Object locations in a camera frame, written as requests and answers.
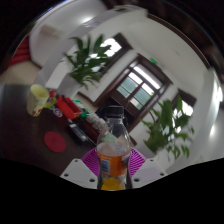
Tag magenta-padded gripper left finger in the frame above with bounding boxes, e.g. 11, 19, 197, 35
59, 148, 101, 190

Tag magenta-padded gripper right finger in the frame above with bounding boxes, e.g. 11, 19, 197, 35
128, 148, 168, 190

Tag orange-labelled clear drink bottle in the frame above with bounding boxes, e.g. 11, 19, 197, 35
95, 105, 132, 192

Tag flat round red coaster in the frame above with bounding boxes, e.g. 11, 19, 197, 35
43, 131, 67, 154

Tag black remote control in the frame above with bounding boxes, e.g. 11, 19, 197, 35
68, 123, 90, 144

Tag potted plant in white pot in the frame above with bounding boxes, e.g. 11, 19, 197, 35
58, 34, 113, 100
139, 96, 195, 162

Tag dark basket of packets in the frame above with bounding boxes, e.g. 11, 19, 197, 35
83, 111, 111, 138

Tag red box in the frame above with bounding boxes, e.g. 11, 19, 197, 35
54, 95, 83, 121

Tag dark-framed window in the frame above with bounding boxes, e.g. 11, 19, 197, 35
172, 88, 198, 118
99, 33, 133, 60

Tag pale yellow printed cup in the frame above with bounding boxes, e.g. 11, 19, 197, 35
26, 83, 51, 118

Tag dark wooden glazed door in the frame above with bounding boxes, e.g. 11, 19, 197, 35
109, 54, 173, 116

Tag red-carpeted stairs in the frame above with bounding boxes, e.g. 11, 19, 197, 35
8, 35, 31, 68

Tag white wall heater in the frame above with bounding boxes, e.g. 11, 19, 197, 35
39, 24, 60, 40

